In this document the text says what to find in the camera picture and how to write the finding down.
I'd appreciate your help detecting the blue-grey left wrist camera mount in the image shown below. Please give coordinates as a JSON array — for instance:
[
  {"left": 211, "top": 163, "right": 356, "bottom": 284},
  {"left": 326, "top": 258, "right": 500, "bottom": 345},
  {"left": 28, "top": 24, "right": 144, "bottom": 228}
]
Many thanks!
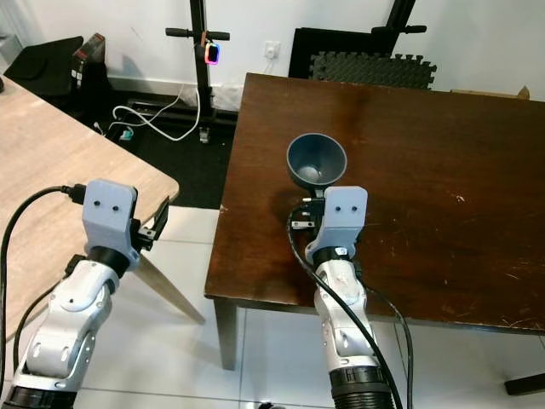
[{"left": 82, "top": 181, "right": 141, "bottom": 258}]

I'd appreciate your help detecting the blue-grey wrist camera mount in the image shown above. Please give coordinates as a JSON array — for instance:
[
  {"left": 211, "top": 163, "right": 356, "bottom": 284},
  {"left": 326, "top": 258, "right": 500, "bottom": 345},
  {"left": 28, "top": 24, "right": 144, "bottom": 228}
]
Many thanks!
[
  {"left": 82, "top": 181, "right": 141, "bottom": 258},
  {"left": 309, "top": 186, "right": 369, "bottom": 256}
]

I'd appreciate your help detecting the black pole stand with handles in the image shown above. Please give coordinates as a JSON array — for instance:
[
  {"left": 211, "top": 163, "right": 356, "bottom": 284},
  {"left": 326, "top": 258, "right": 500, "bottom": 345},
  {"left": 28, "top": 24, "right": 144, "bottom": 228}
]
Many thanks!
[{"left": 166, "top": 0, "right": 232, "bottom": 143}]

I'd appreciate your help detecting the black slanted metal stand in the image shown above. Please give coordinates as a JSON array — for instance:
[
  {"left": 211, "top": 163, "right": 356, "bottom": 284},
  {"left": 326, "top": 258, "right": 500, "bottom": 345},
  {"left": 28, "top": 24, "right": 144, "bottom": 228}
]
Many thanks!
[{"left": 381, "top": 0, "right": 430, "bottom": 55}]

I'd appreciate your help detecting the black floor object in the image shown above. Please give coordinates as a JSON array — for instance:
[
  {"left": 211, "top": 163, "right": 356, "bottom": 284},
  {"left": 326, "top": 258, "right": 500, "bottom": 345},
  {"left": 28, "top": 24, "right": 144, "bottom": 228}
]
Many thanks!
[{"left": 503, "top": 372, "right": 545, "bottom": 398}]

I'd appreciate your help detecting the blue-grey plastic bowl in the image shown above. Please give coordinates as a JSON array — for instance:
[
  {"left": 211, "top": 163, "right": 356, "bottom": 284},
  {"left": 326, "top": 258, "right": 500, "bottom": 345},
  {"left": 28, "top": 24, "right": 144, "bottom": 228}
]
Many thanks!
[{"left": 286, "top": 132, "right": 348, "bottom": 192}]

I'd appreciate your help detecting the black flat board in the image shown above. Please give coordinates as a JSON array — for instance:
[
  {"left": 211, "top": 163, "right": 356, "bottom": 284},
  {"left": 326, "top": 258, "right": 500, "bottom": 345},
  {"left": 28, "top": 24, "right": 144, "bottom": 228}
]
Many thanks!
[{"left": 289, "top": 26, "right": 393, "bottom": 79}]

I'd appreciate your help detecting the light wooden table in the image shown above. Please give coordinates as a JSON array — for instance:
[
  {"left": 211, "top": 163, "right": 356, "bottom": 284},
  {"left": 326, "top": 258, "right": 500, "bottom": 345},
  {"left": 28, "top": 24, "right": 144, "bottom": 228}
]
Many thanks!
[{"left": 0, "top": 75, "right": 207, "bottom": 343}]

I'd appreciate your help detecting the black bag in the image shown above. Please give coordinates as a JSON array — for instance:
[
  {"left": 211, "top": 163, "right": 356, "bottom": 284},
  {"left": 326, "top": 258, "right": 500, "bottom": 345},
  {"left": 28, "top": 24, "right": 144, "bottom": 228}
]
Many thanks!
[{"left": 7, "top": 36, "right": 86, "bottom": 98}]

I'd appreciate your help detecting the black box with red trim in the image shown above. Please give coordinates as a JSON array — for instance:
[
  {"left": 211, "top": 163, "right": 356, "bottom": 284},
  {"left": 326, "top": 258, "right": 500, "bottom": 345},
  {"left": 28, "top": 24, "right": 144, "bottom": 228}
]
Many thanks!
[{"left": 73, "top": 34, "right": 108, "bottom": 91}]

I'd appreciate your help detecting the white floor cable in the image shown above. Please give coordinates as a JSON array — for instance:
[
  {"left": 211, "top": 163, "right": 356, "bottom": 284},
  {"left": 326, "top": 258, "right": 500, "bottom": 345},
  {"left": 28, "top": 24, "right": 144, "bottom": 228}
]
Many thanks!
[{"left": 112, "top": 84, "right": 203, "bottom": 143}]

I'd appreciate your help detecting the white appliance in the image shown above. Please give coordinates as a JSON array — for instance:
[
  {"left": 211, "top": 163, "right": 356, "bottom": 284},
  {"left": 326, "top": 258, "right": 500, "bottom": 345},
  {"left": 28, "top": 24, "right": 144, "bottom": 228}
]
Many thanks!
[{"left": 0, "top": 32, "right": 25, "bottom": 76}]

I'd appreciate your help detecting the black foam puzzle mat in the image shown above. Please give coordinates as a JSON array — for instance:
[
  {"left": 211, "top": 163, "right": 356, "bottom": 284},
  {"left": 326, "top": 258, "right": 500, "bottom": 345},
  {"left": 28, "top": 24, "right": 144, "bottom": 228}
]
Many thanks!
[{"left": 310, "top": 50, "right": 438, "bottom": 89}]

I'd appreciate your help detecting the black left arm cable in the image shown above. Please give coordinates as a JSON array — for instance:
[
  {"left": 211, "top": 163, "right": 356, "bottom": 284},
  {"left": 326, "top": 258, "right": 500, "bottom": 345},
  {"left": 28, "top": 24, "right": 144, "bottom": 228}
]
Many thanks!
[{"left": 0, "top": 185, "right": 88, "bottom": 395}]

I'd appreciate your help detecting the dark brown wooden table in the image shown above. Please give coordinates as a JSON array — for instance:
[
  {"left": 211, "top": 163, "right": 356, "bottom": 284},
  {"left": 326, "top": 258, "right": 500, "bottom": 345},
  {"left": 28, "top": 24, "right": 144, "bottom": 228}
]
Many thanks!
[{"left": 204, "top": 72, "right": 545, "bottom": 372}]

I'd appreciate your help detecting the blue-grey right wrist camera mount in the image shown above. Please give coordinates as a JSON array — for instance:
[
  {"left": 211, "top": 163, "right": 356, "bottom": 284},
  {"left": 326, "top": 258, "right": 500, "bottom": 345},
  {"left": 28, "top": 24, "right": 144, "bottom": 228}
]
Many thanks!
[{"left": 309, "top": 186, "right": 369, "bottom": 256}]

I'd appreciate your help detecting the glowing pink blue device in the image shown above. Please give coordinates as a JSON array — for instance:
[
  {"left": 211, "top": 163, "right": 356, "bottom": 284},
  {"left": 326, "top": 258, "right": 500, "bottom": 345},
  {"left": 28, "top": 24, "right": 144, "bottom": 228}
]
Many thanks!
[{"left": 205, "top": 41, "right": 224, "bottom": 66}]

